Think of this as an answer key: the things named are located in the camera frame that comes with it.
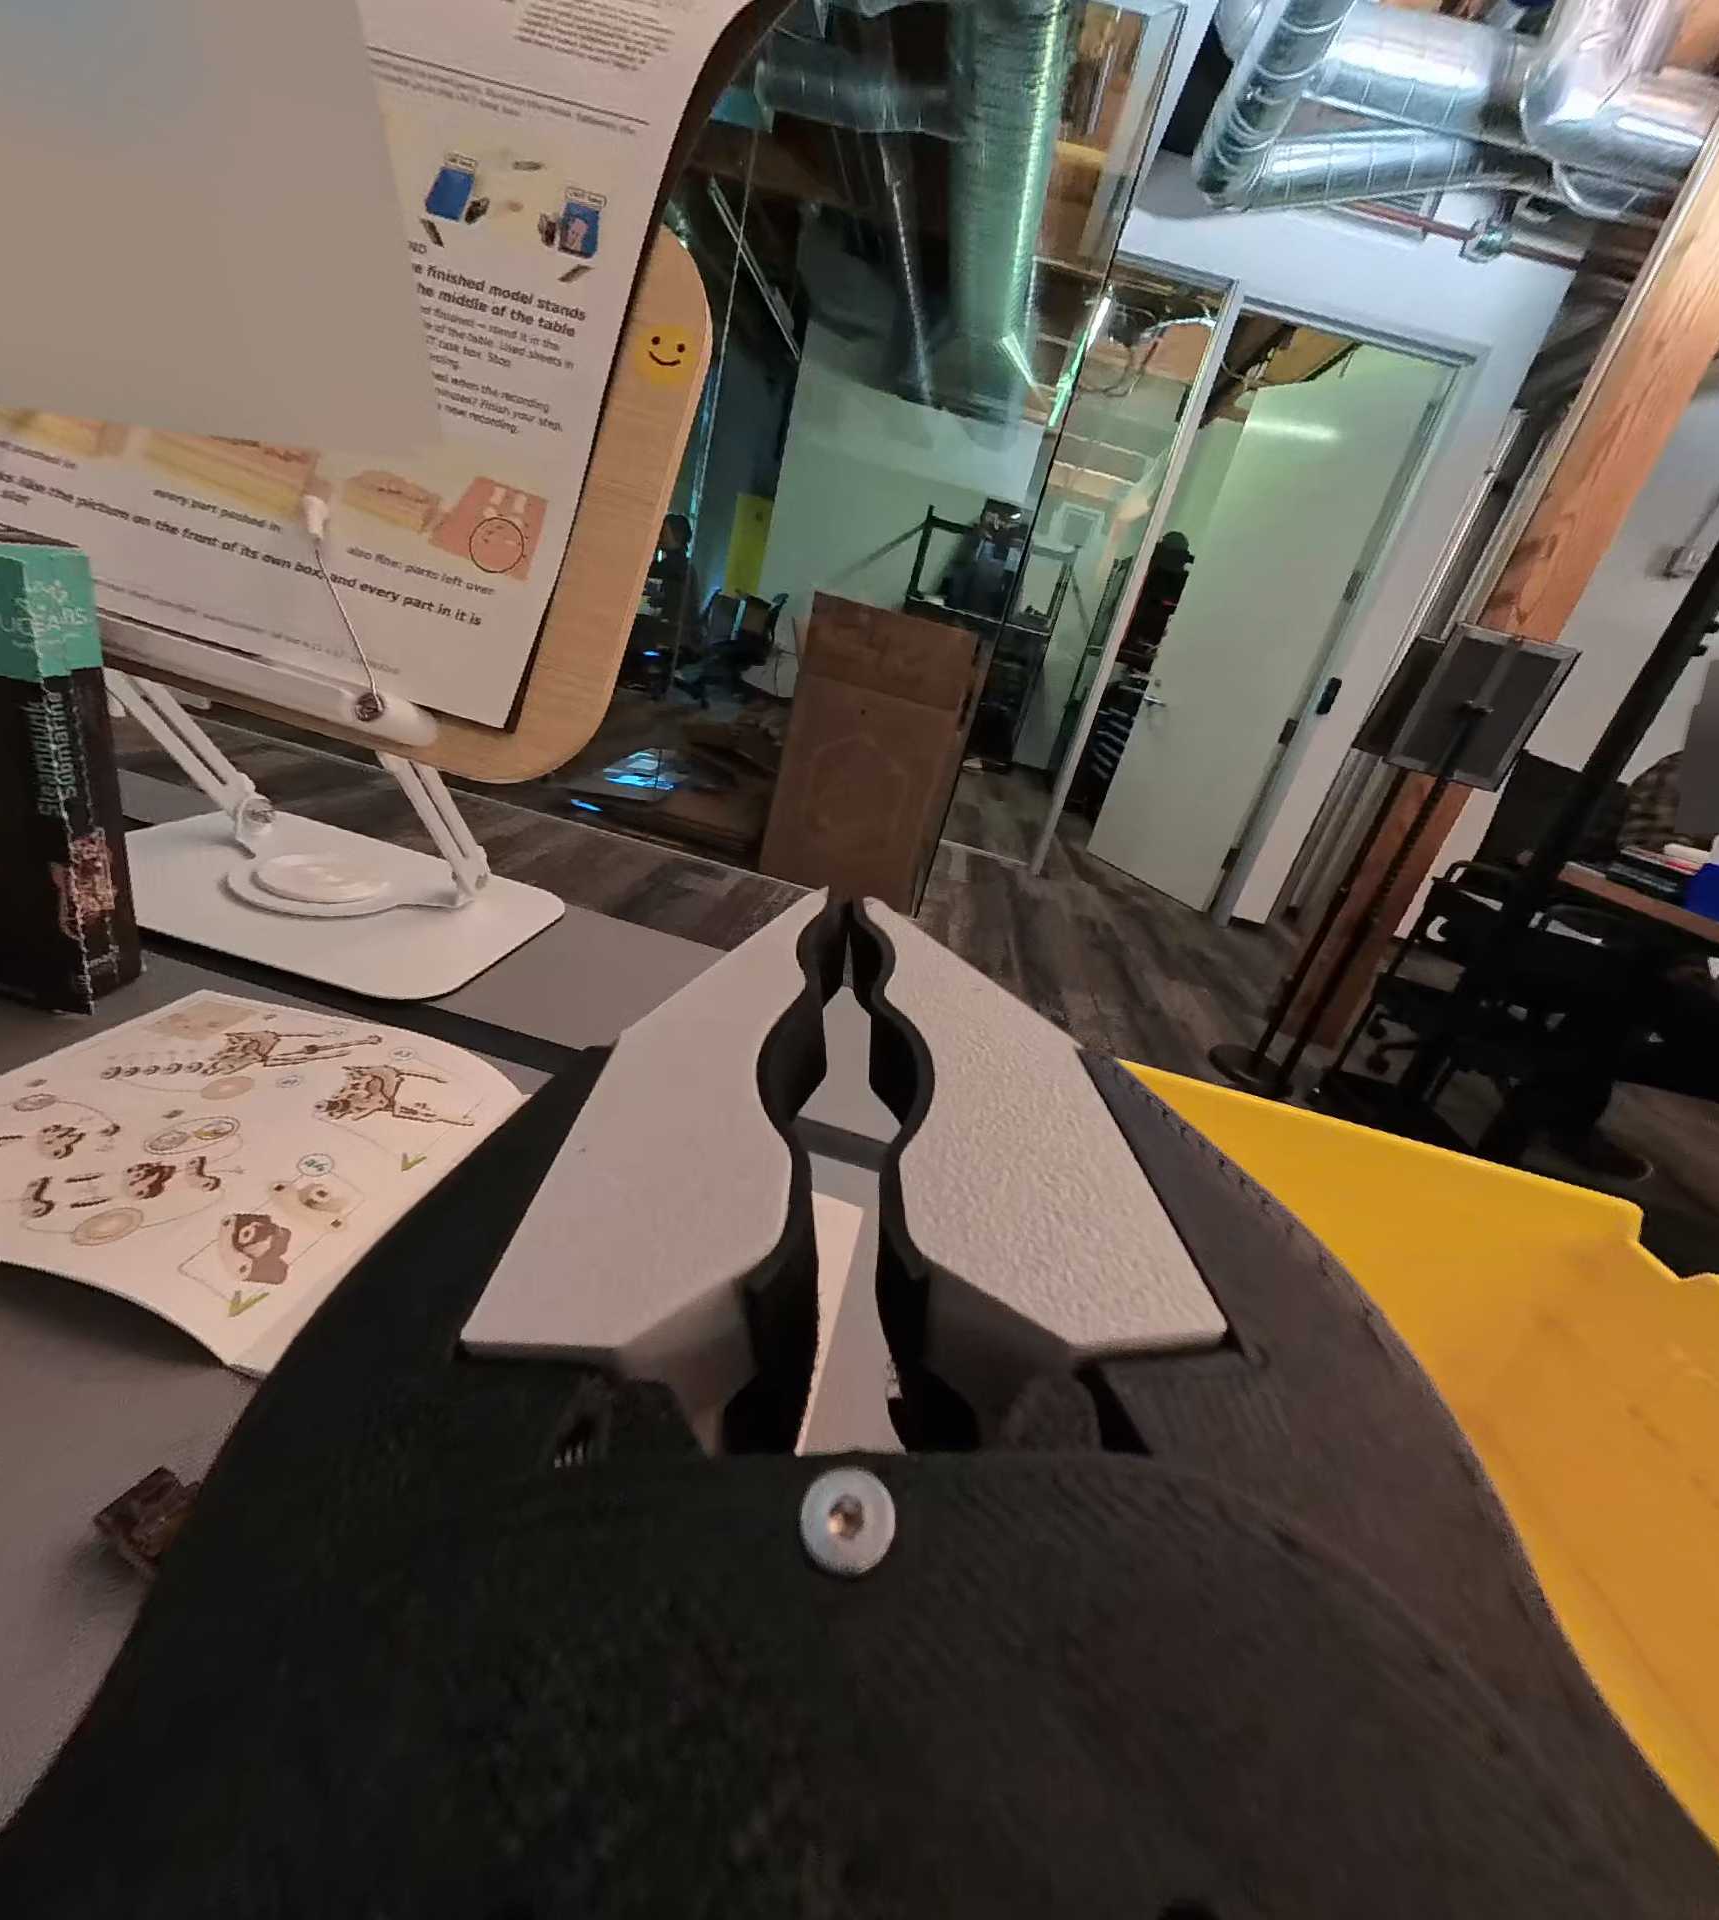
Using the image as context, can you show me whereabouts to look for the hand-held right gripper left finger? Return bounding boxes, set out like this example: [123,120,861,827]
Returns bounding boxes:
[458,883,850,1455]

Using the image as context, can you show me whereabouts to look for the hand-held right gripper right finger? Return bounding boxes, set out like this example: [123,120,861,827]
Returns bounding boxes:
[856,894,1237,1405]

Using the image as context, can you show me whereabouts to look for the wooden office desk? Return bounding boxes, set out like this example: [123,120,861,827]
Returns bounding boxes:
[1555,863,1719,976]

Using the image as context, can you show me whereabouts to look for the wooden support post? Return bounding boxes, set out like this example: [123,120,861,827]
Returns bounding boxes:
[1287,0,1719,1053]

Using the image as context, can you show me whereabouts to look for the open instruction booklet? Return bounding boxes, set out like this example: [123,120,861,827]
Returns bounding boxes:
[0,991,903,1455]

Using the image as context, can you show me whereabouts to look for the silver air duct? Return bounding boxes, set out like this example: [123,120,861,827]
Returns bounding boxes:
[1190,0,1719,226]
[934,0,1085,407]

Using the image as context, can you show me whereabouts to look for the black office chair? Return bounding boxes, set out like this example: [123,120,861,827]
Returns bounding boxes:
[1377,856,1596,1142]

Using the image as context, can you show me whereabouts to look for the yellow plastic bin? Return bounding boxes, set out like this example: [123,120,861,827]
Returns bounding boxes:
[1120,1057,1719,1920]

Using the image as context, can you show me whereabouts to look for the white door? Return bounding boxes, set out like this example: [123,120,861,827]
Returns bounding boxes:
[1090,351,1461,918]

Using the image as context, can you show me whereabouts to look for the small dark wooden part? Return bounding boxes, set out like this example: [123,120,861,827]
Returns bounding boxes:
[94,1470,202,1576]

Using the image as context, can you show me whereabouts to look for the brown cardboard box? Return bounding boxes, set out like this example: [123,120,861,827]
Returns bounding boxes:
[761,591,989,918]

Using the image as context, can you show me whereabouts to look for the grey sign stand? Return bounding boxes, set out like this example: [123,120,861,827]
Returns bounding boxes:
[1210,619,1581,1089]

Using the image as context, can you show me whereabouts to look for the printed instruction sheet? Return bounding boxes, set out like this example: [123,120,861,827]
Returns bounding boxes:
[0,0,763,732]

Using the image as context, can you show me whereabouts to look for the black stand pole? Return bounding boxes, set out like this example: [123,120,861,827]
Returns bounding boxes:
[1526,376,1719,918]

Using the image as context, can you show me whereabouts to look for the wooden book stand white base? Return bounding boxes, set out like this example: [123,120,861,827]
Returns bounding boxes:
[94,0,801,1004]

